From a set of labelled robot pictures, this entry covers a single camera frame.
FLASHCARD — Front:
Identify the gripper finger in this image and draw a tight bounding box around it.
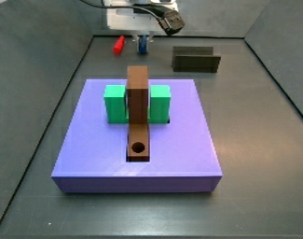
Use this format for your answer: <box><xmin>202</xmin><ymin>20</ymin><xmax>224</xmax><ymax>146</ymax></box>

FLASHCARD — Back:
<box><xmin>148</xmin><ymin>32</ymin><xmax>156</xmax><ymax>45</ymax></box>
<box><xmin>132</xmin><ymin>31</ymin><xmax>140</xmax><ymax>46</ymax></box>

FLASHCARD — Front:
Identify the blue peg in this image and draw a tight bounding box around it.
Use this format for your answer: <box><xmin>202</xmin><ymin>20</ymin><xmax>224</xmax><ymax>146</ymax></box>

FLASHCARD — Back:
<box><xmin>138</xmin><ymin>35</ymin><xmax>149</xmax><ymax>54</ymax></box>

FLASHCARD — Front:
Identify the red peg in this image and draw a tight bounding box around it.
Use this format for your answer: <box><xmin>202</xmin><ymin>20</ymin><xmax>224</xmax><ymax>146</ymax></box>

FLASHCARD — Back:
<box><xmin>113</xmin><ymin>35</ymin><xmax>125</xmax><ymax>54</ymax></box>

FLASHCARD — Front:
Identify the green block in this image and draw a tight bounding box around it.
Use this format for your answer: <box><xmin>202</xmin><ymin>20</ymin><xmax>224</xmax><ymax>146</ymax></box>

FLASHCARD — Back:
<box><xmin>105</xmin><ymin>85</ymin><xmax>172</xmax><ymax>124</ymax></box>

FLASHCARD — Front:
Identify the purple base block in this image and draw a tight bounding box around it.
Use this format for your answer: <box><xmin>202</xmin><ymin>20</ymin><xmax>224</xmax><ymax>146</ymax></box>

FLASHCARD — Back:
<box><xmin>52</xmin><ymin>79</ymin><xmax>222</xmax><ymax>193</ymax></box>

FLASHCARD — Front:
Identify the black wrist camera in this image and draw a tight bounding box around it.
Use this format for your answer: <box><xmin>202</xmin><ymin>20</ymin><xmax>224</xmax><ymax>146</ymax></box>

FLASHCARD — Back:
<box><xmin>160</xmin><ymin>10</ymin><xmax>185</xmax><ymax>35</ymax></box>

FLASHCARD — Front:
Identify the black cable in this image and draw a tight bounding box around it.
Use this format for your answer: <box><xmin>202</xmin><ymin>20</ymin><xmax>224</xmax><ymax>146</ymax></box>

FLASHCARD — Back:
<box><xmin>80</xmin><ymin>0</ymin><xmax>168</xmax><ymax>22</ymax></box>

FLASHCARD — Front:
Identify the black angle bracket fixture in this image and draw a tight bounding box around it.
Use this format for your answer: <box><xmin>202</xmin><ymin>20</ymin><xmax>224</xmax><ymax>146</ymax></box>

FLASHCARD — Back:
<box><xmin>173</xmin><ymin>46</ymin><xmax>221</xmax><ymax>73</ymax></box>

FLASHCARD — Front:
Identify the brown L-shaped bracket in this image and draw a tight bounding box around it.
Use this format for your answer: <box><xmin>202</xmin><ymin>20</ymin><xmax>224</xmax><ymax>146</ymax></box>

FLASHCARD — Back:
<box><xmin>126</xmin><ymin>66</ymin><xmax>150</xmax><ymax>162</ymax></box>

